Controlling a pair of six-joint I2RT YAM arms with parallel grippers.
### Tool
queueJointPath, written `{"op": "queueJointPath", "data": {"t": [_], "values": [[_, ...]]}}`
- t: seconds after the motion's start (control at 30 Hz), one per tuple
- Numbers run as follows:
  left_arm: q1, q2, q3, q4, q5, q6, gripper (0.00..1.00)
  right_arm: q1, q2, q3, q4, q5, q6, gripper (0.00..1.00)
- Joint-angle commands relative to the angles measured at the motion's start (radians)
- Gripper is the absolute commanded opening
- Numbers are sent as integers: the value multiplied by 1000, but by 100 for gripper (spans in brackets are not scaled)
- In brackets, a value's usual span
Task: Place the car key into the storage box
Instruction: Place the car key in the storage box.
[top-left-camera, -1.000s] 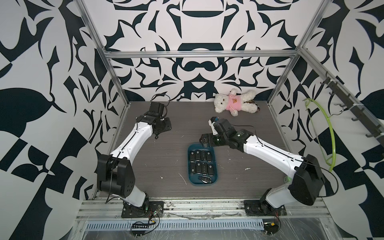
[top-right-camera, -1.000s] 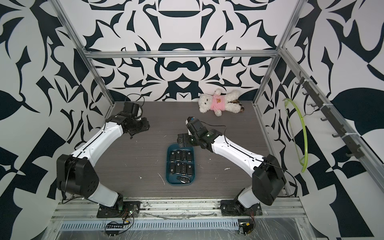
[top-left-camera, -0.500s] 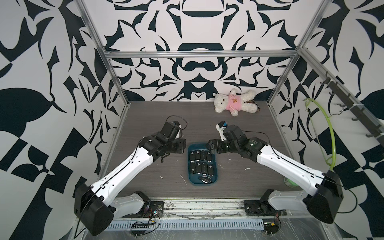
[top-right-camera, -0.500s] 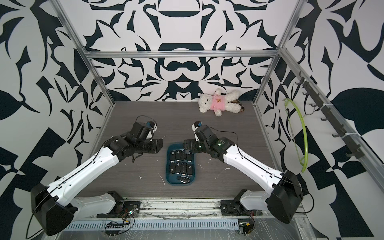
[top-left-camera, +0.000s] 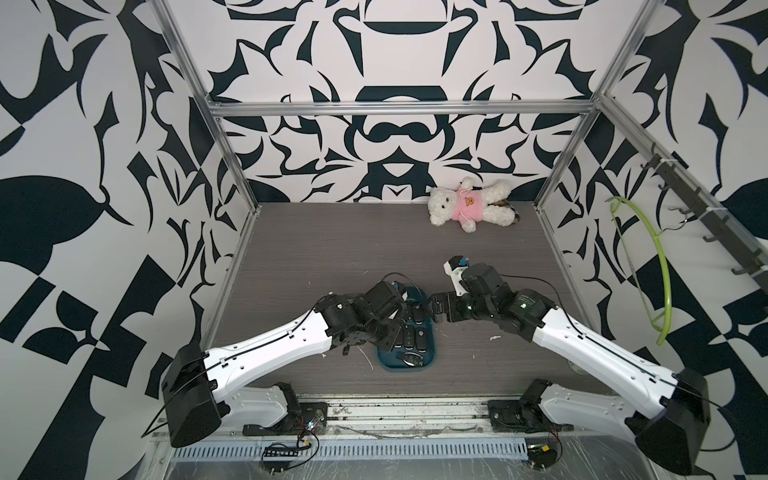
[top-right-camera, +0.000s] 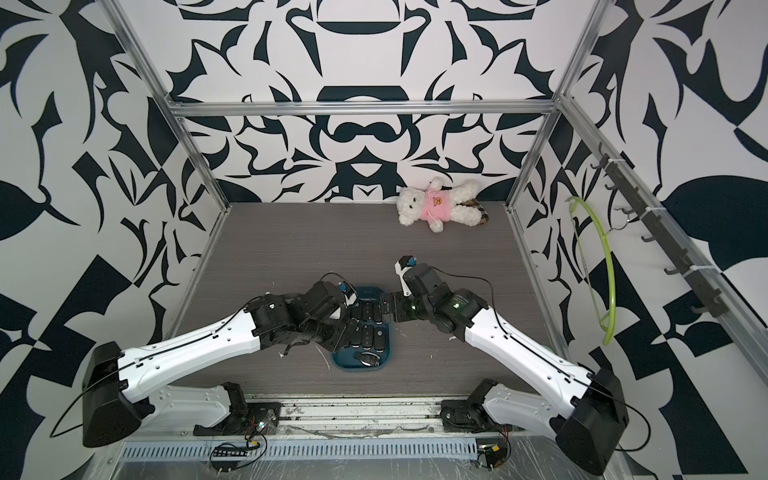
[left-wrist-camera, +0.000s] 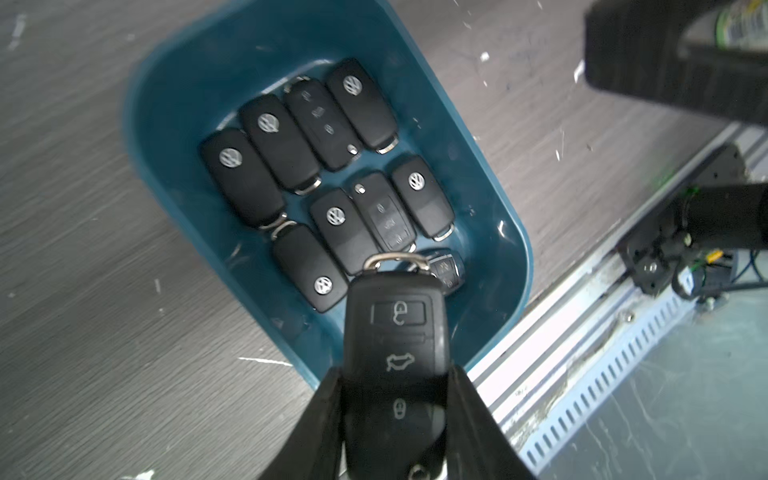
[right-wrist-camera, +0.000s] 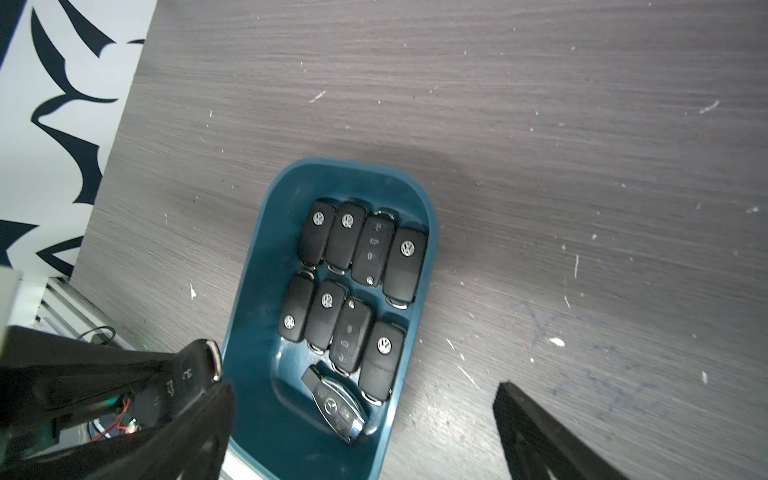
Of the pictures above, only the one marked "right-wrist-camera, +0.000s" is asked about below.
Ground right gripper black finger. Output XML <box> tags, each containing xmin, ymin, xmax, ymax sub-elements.
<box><xmin>493</xmin><ymin>382</ymin><xmax>625</xmax><ymax>480</ymax></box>

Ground black car key front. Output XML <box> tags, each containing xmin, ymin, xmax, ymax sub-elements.
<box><xmin>304</xmin><ymin>280</ymin><xmax>348</xmax><ymax>355</ymax></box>

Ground dark teal storage box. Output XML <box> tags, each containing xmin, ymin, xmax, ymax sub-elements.
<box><xmin>222</xmin><ymin>159</ymin><xmax>439</xmax><ymax>479</ymax></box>

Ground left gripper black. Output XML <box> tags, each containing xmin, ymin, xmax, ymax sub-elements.
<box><xmin>1</xmin><ymin>326</ymin><xmax>236</xmax><ymax>479</ymax></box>

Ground black car key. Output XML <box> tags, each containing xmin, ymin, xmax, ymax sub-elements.
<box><xmin>297</xmin><ymin>198</ymin><xmax>337</xmax><ymax>270</ymax></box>
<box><xmin>329</xmin><ymin>298</ymin><xmax>374</xmax><ymax>377</ymax></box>
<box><xmin>304</xmin><ymin>280</ymin><xmax>348</xmax><ymax>355</ymax></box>
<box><xmin>277</xmin><ymin>271</ymin><xmax>315</xmax><ymax>343</ymax></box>
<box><xmin>129</xmin><ymin>339</ymin><xmax>222</xmax><ymax>428</ymax></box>
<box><xmin>358</xmin><ymin>321</ymin><xmax>405</xmax><ymax>405</ymax></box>
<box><xmin>351</xmin><ymin>213</ymin><xmax>396</xmax><ymax>287</ymax></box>
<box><xmin>324</xmin><ymin>202</ymin><xmax>367</xmax><ymax>274</ymax></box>
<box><xmin>382</xmin><ymin>228</ymin><xmax>428</xmax><ymax>310</ymax></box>

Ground car key with metal ring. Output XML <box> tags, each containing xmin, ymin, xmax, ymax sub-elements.
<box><xmin>302</xmin><ymin>365</ymin><xmax>367</xmax><ymax>444</ymax></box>

